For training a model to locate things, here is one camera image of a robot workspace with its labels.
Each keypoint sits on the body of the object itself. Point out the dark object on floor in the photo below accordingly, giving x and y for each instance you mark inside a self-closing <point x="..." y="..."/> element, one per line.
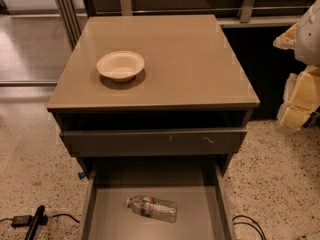
<point x="313" y="120"/>

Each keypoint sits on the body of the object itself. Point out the black power adapter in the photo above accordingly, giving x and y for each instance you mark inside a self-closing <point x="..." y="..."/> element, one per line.
<point x="21" y="221"/>

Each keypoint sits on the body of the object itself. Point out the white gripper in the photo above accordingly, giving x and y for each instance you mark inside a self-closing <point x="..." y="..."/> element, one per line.
<point x="310" y="40"/>

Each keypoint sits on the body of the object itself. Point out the clear plastic water bottle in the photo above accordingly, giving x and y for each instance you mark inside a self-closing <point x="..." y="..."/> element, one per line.
<point x="154" y="208"/>

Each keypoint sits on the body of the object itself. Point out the white paper bowl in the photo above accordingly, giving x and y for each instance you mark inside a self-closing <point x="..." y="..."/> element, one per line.
<point x="120" y="66"/>

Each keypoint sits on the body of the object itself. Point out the wooden metal shelf unit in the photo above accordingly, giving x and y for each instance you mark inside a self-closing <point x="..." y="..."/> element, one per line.
<point x="231" y="13"/>

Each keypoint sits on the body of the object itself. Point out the grey open middle drawer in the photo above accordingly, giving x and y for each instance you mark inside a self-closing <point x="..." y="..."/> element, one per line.
<point x="194" y="184"/>

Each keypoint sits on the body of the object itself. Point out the grey drawer cabinet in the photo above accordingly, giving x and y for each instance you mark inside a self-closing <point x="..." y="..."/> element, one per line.
<point x="191" y="79"/>

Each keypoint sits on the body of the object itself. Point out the blue cabinet caster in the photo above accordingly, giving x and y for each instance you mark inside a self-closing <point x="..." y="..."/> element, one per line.
<point x="81" y="175"/>

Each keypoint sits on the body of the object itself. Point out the grey top drawer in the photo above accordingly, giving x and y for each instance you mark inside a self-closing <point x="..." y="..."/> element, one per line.
<point x="163" y="142"/>

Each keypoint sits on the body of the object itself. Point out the black bar on floor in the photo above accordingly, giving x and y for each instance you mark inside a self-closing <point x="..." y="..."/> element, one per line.
<point x="40" y="218"/>

